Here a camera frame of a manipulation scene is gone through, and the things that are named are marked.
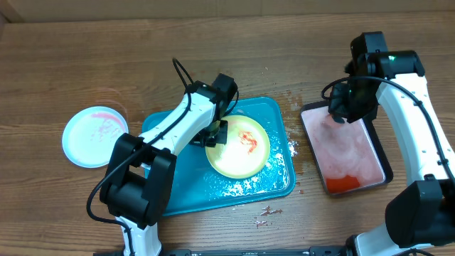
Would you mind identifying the yellow plate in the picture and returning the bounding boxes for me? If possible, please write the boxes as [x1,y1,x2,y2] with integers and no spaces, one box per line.
[205,115,271,179]

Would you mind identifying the light blue plate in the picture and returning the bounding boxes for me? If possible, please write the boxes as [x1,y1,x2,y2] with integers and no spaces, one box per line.
[62,106,129,169]

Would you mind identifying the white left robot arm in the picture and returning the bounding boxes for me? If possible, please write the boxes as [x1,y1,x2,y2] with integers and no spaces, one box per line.
[86,81,238,255]

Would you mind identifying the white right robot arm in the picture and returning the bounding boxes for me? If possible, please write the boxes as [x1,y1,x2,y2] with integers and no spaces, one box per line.
[326,50,454,255]

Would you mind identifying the black tray with red water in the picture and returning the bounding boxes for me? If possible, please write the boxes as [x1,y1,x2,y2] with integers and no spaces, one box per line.
[300,101,393,196]

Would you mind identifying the blue plastic tray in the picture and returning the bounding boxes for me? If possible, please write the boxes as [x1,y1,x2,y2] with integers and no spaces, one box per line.
[164,97,296,216]

